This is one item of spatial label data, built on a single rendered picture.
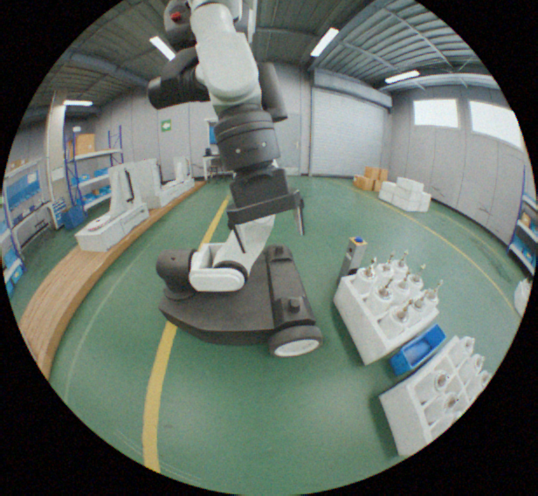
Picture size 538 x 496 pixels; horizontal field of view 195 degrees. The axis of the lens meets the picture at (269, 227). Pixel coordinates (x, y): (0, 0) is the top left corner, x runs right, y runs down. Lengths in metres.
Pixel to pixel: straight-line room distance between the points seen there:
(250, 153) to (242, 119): 0.04
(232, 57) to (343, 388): 0.90
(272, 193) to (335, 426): 0.76
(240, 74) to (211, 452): 0.91
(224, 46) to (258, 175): 0.18
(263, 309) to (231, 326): 0.14
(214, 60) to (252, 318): 0.66
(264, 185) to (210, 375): 0.69
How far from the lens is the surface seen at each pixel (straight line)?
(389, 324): 0.65
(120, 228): 1.86
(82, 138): 4.96
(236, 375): 0.72
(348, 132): 6.25
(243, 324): 0.60
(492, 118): 6.05
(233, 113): 0.22
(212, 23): 0.33
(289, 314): 0.57
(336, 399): 0.74
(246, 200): 0.23
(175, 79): 0.54
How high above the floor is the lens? 0.69
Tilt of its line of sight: 26 degrees down
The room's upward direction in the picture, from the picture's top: straight up
